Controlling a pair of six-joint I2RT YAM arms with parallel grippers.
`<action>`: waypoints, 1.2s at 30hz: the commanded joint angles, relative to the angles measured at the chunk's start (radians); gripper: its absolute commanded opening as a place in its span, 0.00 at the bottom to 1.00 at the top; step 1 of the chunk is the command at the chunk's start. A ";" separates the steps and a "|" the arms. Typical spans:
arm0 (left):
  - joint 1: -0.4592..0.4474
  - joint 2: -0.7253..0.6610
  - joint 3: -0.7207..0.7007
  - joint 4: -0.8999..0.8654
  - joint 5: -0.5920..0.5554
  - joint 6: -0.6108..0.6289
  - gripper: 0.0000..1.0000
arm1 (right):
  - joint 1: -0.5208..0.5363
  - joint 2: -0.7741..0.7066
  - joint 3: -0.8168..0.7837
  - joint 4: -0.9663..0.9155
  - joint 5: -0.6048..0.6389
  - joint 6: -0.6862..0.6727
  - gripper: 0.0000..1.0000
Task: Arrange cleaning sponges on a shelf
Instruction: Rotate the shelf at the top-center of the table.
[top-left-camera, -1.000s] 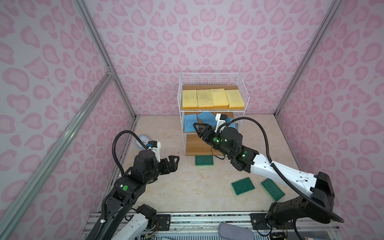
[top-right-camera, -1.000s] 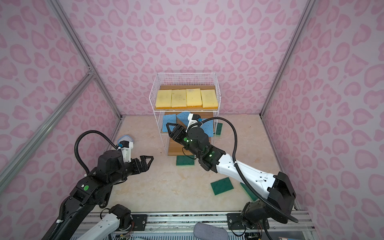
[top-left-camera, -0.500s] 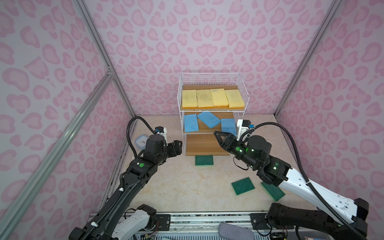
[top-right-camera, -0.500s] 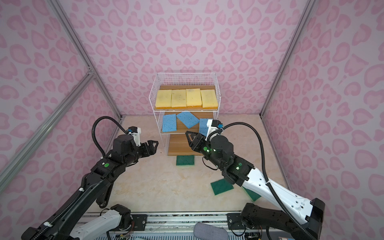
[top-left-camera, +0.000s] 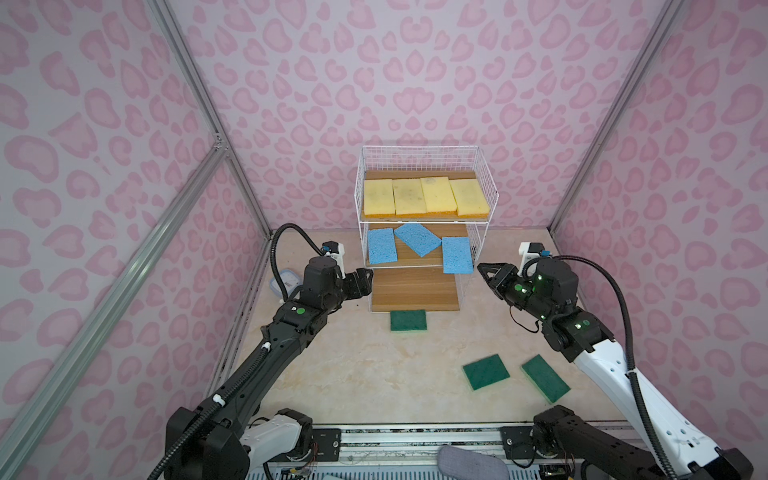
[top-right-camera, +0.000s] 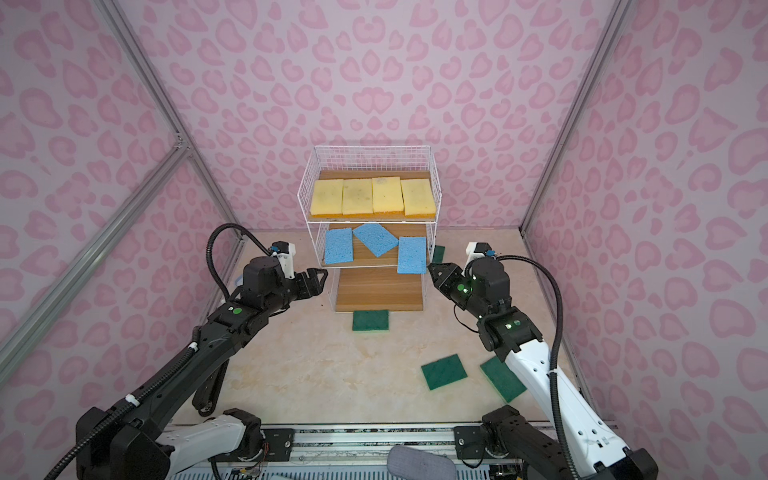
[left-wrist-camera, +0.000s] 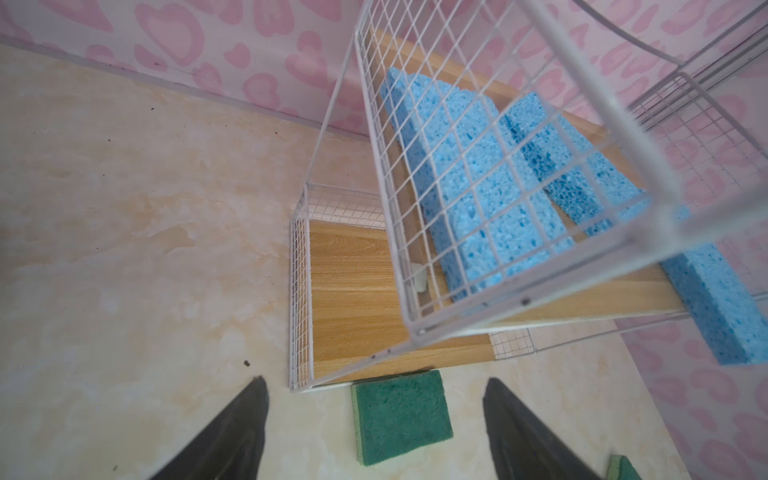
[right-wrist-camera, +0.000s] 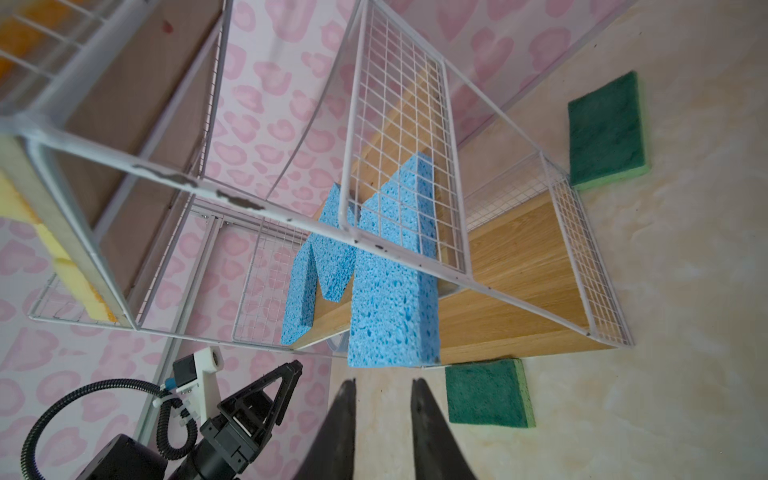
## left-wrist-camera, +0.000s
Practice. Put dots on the white wire wooden shelf rack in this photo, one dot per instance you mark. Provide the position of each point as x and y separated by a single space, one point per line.
649 85

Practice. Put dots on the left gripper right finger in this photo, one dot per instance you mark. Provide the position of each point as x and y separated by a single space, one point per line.
521 445

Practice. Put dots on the green sponge front centre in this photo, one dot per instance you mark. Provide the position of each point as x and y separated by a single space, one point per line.
621 468

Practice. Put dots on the green sponge by shelf front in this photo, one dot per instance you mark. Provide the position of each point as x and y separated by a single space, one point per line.
396 415

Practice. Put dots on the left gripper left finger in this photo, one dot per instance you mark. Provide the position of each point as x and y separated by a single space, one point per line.
231 445

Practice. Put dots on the blue sponge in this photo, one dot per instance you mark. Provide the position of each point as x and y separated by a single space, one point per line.
721 306
478 196
577 177

